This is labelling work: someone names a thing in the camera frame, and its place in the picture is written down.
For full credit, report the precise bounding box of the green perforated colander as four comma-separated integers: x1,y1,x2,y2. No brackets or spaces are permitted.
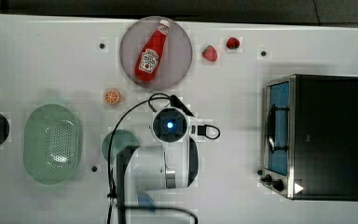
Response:
23,104,81,185

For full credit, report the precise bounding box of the green metal cup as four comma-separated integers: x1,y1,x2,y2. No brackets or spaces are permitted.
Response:
102,130,139,161

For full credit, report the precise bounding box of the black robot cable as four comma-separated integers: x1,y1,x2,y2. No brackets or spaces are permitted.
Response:
106,92,222,224

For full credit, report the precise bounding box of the silver black toaster oven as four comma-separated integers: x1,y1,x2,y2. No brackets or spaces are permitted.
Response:
258,74,358,202

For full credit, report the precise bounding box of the grey round plate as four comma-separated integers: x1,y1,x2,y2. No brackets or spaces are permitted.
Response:
119,16,192,91

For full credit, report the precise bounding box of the red plush ketchup bottle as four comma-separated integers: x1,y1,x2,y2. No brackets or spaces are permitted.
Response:
134,20,170,82

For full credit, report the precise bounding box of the dark red plush strawberry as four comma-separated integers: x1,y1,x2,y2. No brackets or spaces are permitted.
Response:
226,37,241,49

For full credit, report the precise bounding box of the pink plush strawberry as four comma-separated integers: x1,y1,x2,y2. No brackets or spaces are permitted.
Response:
202,45,217,62

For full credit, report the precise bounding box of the orange slice toy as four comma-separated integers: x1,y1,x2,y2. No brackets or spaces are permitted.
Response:
104,89,121,105

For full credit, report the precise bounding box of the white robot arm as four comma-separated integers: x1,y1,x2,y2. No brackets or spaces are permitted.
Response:
113,106,200,224

